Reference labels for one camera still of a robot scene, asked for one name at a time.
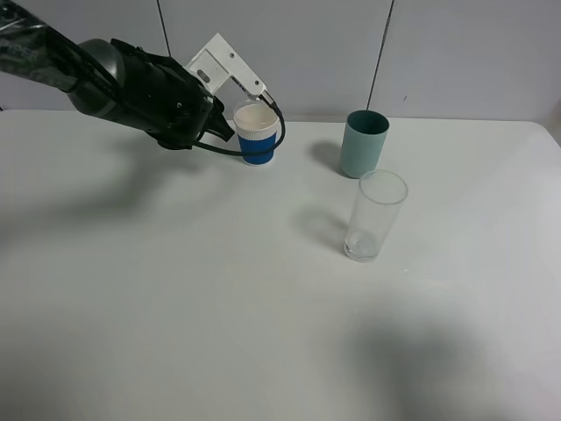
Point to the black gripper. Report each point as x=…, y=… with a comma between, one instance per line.
x=164, y=100

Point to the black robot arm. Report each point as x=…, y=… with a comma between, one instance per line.
x=113, y=81

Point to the blue sleeved paper cup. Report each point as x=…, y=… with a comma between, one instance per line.
x=257, y=127

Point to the teal green cup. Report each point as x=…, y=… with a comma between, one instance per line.
x=364, y=137

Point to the clear tall drinking glass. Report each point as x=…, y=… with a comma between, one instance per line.
x=380, y=196

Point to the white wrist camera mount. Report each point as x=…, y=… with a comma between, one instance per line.
x=217, y=63

